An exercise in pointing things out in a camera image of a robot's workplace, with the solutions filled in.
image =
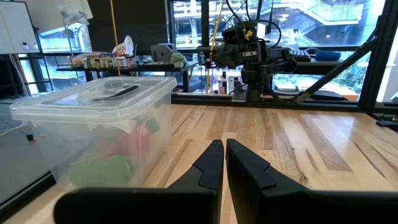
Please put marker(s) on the small potted plant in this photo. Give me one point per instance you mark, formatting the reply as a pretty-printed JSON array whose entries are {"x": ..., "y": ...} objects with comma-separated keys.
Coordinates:
[{"x": 178, "y": 59}]

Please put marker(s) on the white and red bag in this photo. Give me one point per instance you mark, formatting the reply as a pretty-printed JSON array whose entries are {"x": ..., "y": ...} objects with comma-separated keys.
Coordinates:
[{"x": 126, "y": 46}]

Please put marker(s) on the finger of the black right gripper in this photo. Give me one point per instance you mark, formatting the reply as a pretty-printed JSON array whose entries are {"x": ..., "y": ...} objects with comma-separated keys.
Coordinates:
[
  {"x": 206, "y": 48},
  {"x": 211, "y": 63}
]

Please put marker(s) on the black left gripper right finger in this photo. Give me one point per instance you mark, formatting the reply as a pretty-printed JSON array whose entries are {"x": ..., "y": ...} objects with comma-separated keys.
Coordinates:
[{"x": 311, "y": 208}]

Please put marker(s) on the black shelf table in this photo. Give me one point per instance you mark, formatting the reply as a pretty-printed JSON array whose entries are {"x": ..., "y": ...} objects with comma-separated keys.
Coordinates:
[{"x": 140, "y": 67}]

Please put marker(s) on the grey laptop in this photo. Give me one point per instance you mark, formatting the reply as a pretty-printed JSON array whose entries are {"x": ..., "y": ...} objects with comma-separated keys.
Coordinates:
[{"x": 163, "y": 52}]

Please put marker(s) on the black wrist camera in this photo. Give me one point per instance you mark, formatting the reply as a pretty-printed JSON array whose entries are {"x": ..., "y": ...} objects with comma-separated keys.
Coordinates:
[{"x": 236, "y": 34}]

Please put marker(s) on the clear plastic storage bin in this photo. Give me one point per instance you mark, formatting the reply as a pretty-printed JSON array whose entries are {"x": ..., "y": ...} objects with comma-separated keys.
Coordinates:
[{"x": 93, "y": 102}]

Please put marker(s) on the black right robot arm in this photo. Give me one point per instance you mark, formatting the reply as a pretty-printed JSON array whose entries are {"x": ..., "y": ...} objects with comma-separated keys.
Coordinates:
[{"x": 264, "y": 71}]

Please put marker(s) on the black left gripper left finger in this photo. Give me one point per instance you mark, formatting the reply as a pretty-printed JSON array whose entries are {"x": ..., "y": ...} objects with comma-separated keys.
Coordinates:
[{"x": 140, "y": 205}]

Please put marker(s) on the blue pouch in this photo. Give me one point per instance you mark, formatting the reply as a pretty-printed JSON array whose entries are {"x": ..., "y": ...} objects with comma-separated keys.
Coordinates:
[{"x": 328, "y": 56}]

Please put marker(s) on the whiteboard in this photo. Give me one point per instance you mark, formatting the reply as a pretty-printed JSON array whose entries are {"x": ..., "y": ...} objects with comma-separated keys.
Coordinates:
[{"x": 15, "y": 28}]

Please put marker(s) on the row of small bottles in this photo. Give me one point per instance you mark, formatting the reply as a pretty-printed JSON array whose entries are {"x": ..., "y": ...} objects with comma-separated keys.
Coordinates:
[{"x": 105, "y": 61}]

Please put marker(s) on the dark green roll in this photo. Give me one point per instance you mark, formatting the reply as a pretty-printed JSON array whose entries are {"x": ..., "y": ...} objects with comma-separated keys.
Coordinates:
[{"x": 152, "y": 124}]

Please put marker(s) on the white desk lamp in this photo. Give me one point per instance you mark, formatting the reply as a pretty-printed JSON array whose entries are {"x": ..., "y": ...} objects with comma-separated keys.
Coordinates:
[{"x": 73, "y": 21}]

